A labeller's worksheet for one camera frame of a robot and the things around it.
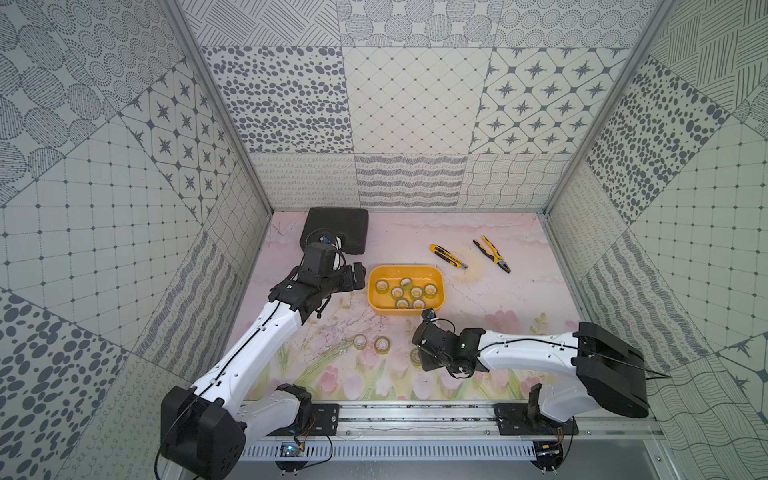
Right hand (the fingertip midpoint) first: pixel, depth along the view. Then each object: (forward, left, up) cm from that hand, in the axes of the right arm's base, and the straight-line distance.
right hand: (428, 355), depth 83 cm
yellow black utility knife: (+36, -9, -1) cm, 37 cm away
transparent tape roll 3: (+23, +6, +1) cm, 24 cm away
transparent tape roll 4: (+20, +3, 0) cm, 20 cm away
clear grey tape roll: (+16, +2, +1) cm, 16 cm away
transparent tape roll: (+22, +14, 0) cm, 27 cm away
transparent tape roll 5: (+21, -2, 0) cm, 21 cm away
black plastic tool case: (+46, +27, +5) cm, 54 cm away
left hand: (+17, +22, +20) cm, 34 cm away
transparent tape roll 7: (+3, +13, -1) cm, 14 cm away
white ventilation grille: (-22, +9, -2) cm, 24 cm away
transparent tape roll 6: (+16, +7, +1) cm, 18 cm away
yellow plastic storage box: (+21, +6, +1) cm, 22 cm away
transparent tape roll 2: (+20, +9, +1) cm, 22 cm away
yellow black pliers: (+36, -27, -1) cm, 45 cm away
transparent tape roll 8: (+4, +20, -1) cm, 20 cm away
